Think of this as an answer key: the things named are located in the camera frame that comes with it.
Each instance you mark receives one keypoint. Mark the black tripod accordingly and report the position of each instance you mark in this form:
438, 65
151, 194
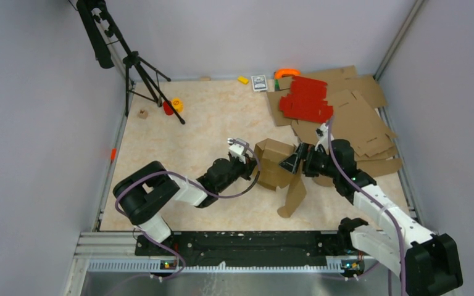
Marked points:
102, 31

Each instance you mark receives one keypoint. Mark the playing card deck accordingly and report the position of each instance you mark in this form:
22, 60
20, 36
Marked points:
259, 83

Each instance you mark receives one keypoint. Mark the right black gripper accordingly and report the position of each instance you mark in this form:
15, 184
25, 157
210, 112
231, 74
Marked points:
305, 151

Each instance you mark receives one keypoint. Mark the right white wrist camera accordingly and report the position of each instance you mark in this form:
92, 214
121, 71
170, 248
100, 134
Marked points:
323, 137

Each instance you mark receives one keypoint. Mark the small wooden block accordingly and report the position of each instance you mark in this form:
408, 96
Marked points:
143, 114

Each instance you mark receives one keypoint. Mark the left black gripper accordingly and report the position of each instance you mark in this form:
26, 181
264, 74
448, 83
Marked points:
247, 168

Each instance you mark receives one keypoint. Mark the small orange clip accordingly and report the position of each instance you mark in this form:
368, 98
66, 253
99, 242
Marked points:
113, 154

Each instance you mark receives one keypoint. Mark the yellow and red toy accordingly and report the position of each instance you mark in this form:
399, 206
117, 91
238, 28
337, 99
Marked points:
177, 105

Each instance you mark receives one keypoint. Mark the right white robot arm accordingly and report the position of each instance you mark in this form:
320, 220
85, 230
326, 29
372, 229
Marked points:
425, 262

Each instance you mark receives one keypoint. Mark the red cardboard box blank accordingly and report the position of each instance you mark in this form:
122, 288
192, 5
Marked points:
306, 101

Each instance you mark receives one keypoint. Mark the brown cardboard box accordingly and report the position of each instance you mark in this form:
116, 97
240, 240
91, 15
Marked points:
271, 153

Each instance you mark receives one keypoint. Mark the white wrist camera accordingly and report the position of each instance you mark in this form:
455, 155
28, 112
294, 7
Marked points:
237, 149
323, 137

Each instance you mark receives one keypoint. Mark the yellow block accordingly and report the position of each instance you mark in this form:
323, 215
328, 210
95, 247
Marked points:
243, 80

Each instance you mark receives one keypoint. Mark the stack of brown cardboard blanks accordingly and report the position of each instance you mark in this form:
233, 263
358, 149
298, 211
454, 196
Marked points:
356, 100

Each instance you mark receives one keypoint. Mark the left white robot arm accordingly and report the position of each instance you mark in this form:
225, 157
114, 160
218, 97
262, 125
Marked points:
142, 195

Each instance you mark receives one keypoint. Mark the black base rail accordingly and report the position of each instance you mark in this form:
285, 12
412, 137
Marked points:
320, 251

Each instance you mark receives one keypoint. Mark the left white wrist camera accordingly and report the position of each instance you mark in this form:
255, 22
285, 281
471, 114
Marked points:
237, 149

